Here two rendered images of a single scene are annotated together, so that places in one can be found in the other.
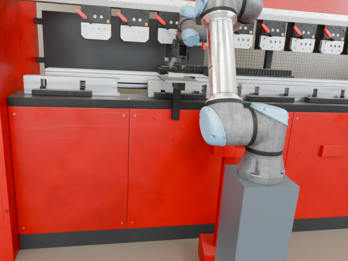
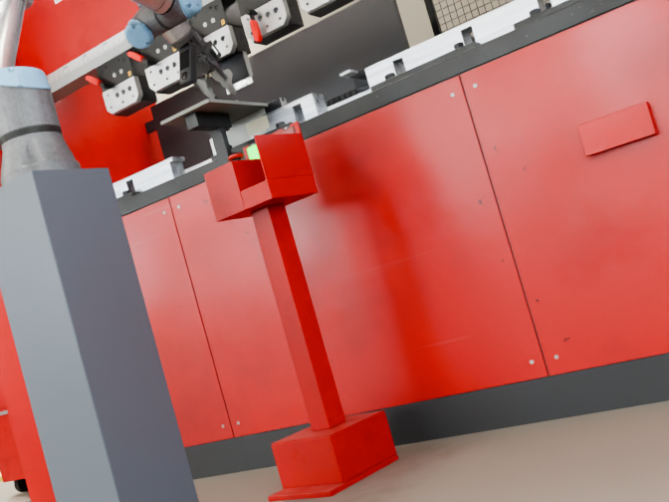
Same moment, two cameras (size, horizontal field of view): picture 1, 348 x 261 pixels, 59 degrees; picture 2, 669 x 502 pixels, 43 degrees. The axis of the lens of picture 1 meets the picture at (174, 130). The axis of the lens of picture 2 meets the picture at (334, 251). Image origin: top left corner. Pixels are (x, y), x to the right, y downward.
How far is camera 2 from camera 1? 195 cm
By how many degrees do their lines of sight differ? 47
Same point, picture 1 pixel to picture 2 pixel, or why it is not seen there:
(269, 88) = (424, 51)
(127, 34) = (155, 79)
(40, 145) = not seen: hidden behind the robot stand
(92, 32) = (116, 100)
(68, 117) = not seen: hidden behind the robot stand
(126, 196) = (212, 366)
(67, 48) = (193, 151)
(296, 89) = (492, 20)
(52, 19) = (164, 115)
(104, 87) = (157, 179)
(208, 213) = (369, 380)
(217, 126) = not seen: outside the picture
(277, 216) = (26, 231)
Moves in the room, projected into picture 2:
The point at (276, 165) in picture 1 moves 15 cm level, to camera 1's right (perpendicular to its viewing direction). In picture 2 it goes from (14, 151) to (50, 125)
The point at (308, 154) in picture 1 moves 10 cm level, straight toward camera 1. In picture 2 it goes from (553, 162) to (516, 171)
